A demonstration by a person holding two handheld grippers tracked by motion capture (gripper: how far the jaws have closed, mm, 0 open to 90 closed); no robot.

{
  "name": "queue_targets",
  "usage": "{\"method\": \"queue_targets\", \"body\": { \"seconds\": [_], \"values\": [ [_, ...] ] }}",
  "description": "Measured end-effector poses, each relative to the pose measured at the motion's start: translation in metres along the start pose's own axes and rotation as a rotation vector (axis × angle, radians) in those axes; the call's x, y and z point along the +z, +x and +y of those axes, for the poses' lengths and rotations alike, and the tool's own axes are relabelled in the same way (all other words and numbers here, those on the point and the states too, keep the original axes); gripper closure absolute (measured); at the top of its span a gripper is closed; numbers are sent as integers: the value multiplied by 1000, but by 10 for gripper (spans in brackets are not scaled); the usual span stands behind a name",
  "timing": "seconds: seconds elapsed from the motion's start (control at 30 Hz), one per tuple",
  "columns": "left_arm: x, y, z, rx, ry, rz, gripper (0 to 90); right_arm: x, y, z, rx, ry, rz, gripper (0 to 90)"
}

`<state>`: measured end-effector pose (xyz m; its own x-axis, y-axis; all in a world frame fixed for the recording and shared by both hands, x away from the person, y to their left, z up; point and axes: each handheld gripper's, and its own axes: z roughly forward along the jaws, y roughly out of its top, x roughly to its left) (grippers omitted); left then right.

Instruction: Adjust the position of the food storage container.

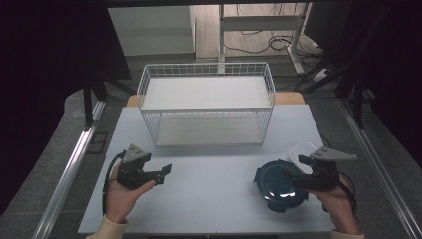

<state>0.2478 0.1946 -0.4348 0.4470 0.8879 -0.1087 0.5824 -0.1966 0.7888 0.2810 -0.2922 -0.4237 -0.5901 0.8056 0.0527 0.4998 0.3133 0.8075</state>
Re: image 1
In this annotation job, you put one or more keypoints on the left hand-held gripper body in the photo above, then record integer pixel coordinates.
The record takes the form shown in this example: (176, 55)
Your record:
(132, 167)

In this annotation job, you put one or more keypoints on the person's right hand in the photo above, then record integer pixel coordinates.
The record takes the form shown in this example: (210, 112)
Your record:
(338, 205)

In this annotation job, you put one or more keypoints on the person's left hand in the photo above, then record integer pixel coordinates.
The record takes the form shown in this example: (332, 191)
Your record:
(123, 199)

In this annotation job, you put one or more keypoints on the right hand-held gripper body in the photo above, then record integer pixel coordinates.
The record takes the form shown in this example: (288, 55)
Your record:
(326, 171)

